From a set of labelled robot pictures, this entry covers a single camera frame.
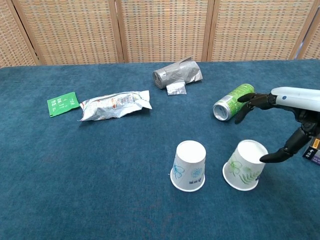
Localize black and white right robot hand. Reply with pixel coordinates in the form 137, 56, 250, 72
234, 86, 320, 164

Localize white paper cup green leaves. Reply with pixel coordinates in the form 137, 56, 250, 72
222, 139, 269, 192

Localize white paper cup blue flowers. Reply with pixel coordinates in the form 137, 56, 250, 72
169, 140, 207, 193

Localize black cigarette box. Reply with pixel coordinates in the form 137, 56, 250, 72
301, 136, 320, 166

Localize green drink can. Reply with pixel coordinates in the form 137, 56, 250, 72
212, 83, 255, 122

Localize grey trash bag roll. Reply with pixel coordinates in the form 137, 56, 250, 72
152, 56, 204, 97

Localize woven bamboo folding screen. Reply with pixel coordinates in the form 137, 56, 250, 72
0, 0, 320, 68

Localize crumpled silver snack bag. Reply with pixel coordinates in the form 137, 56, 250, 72
76, 89, 153, 123

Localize blue carpet table mat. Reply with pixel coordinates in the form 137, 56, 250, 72
0, 59, 320, 240

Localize green sachet packet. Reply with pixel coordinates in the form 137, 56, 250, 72
46, 91, 80, 118

